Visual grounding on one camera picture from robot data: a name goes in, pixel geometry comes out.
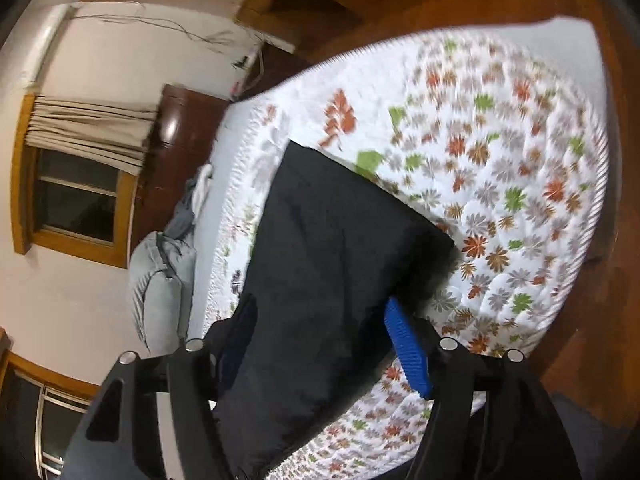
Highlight dark wooden headboard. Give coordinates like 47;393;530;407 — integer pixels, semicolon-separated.
134;84;230;248

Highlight wooden framed window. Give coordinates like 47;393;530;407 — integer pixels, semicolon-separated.
12;94;138;268

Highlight pile of clothes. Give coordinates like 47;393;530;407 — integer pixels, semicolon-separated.
166;162;215;240

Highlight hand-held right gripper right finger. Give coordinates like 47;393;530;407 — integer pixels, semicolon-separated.
384;296;582;480

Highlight grey pillow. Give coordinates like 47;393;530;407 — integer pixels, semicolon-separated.
129;231;197;356

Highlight floral quilted bedspread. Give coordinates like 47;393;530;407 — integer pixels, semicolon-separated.
189;16;610;480

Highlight black jacket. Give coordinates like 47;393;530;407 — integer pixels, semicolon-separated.
215;139;457;480

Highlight beige curtain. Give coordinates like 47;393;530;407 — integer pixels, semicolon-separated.
26;95;160;176

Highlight wall cables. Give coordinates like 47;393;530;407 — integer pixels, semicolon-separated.
65;2;266;68

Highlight dark wooden nightstand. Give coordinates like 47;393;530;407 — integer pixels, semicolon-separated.
234;37;326;103

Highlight white wall pipe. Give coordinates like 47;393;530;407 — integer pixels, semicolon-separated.
27;2;83;85

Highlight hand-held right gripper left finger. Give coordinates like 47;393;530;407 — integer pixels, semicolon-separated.
60;297;259;480

